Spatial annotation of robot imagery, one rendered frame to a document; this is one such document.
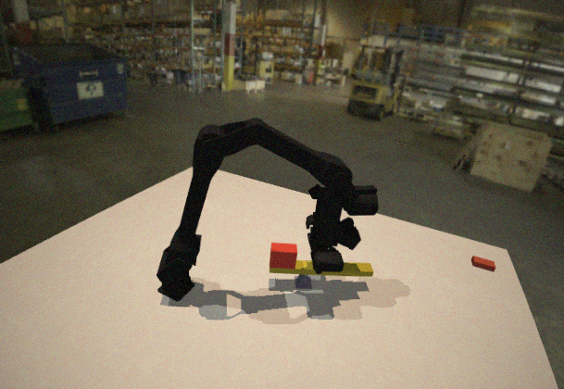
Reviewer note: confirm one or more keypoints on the red rectangular bar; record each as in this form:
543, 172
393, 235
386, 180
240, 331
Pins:
483, 263

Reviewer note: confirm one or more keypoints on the yellow bar with red block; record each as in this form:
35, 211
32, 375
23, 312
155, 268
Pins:
283, 259

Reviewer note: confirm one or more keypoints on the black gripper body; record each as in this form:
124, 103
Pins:
324, 259

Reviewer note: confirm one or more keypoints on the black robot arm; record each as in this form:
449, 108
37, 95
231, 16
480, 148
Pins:
213, 143

